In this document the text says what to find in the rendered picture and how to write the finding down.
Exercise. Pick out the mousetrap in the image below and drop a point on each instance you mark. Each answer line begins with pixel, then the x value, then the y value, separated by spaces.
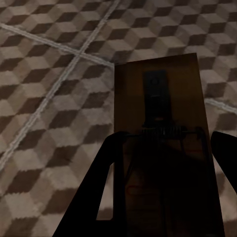
pixel 169 174

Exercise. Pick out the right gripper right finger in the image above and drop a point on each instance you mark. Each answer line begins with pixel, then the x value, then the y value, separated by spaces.
pixel 224 149

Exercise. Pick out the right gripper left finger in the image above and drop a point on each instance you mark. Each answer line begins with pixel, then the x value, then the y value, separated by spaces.
pixel 80 218

